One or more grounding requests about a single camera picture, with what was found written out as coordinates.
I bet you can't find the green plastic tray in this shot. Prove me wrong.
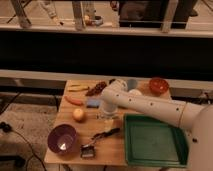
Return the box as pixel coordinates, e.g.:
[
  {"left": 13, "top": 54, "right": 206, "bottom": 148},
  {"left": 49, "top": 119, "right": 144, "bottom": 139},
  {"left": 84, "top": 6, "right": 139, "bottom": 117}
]
[{"left": 123, "top": 114, "right": 189, "bottom": 168}]

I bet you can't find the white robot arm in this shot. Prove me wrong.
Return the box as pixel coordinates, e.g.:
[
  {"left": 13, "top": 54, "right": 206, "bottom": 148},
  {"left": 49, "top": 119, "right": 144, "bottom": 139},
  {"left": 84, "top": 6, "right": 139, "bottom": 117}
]
[{"left": 100, "top": 79, "right": 213, "bottom": 171}]

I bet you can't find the yellow apple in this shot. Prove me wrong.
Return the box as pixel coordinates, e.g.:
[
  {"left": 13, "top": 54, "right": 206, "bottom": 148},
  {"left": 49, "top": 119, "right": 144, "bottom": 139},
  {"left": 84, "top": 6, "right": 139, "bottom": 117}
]
[{"left": 72, "top": 108, "right": 85, "bottom": 122}]

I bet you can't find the black cable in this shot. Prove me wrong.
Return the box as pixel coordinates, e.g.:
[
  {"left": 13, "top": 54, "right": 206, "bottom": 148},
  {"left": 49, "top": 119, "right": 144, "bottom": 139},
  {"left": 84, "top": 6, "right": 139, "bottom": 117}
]
[{"left": 0, "top": 91, "right": 48, "bottom": 171}]

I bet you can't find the blue sponge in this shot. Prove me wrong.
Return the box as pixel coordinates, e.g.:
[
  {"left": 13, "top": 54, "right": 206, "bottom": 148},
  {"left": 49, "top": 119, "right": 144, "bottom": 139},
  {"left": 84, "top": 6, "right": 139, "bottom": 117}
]
[{"left": 86, "top": 98, "right": 100, "bottom": 108}]

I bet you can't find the metal dough scraper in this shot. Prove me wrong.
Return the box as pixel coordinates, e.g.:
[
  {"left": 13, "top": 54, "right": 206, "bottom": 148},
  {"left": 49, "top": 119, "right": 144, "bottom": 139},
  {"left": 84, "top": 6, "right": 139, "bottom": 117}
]
[{"left": 80, "top": 142, "right": 96, "bottom": 158}]

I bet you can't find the yellow banana toy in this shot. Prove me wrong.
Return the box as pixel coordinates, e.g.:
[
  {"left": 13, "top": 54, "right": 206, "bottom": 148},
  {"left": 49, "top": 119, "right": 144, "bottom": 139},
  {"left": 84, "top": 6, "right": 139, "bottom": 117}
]
[{"left": 67, "top": 85, "right": 90, "bottom": 92}]

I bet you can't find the purple bowl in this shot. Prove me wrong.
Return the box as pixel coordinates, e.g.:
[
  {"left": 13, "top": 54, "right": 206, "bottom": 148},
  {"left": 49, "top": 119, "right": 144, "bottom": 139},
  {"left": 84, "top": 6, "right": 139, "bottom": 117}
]
[{"left": 47, "top": 124, "right": 77, "bottom": 155}]

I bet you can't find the red bowl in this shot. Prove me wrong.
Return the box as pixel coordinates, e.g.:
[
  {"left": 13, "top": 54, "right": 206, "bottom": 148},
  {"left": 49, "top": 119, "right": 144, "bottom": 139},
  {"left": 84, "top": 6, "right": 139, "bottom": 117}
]
[{"left": 149, "top": 77, "right": 169, "bottom": 95}]

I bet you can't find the white plastic cup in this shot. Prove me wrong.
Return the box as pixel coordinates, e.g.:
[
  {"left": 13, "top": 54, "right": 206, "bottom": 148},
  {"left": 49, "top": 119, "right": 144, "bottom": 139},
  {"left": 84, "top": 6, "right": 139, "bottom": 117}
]
[{"left": 129, "top": 89, "right": 142, "bottom": 95}]

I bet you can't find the blue cup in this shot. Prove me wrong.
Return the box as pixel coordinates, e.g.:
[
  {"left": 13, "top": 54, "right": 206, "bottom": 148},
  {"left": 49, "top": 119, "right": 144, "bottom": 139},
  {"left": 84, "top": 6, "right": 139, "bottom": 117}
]
[{"left": 127, "top": 79, "right": 138, "bottom": 90}]

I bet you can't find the orange carrot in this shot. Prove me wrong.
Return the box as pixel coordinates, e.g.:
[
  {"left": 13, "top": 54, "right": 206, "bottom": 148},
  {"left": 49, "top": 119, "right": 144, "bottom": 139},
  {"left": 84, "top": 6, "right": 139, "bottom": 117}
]
[{"left": 65, "top": 96, "right": 84, "bottom": 106}]

